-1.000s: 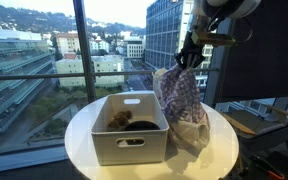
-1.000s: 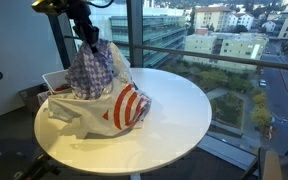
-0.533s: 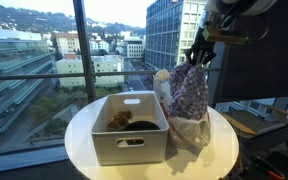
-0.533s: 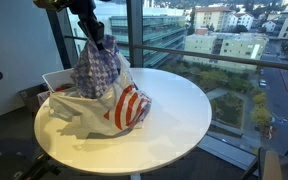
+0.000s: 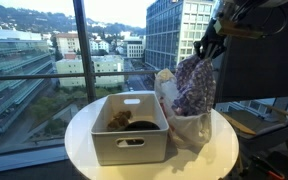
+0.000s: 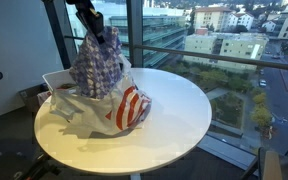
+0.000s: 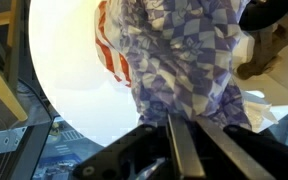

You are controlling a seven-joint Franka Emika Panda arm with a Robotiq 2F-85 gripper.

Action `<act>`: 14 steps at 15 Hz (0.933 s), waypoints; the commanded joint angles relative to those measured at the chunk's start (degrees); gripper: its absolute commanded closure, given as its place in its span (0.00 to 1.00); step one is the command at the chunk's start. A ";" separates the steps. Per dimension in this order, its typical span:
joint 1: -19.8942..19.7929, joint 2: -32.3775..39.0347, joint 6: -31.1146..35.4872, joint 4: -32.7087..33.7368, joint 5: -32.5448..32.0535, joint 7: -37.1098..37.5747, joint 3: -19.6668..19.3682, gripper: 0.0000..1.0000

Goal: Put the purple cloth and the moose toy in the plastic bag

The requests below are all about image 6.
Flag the grey window mullion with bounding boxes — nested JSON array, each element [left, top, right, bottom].
[[126, 0, 144, 69]]

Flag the chair with wooden armrests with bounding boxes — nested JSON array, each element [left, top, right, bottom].
[[239, 146, 288, 180]]

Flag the black tripod stand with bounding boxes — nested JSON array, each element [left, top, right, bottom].
[[16, 152, 62, 180]]

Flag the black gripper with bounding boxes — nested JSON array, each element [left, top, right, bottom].
[[65, 0, 107, 45]]

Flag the purple checkered cloth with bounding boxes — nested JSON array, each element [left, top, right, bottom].
[[68, 26, 124, 100]]

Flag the dark window frame post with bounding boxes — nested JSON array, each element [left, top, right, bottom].
[[41, 0, 79, 70]]

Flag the horizontal window rail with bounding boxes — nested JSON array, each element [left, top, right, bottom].
[[63, 34, 288, 73]]

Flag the white plastic storage bin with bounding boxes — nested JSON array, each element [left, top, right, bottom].
[[42, 68, 78, 94]]

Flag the white red-striped plastic bag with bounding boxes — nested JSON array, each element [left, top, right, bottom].
[[48, 53, 153, 137]]

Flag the brown cardboard box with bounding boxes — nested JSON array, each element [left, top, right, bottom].
[[18, 83, 51, 114]]

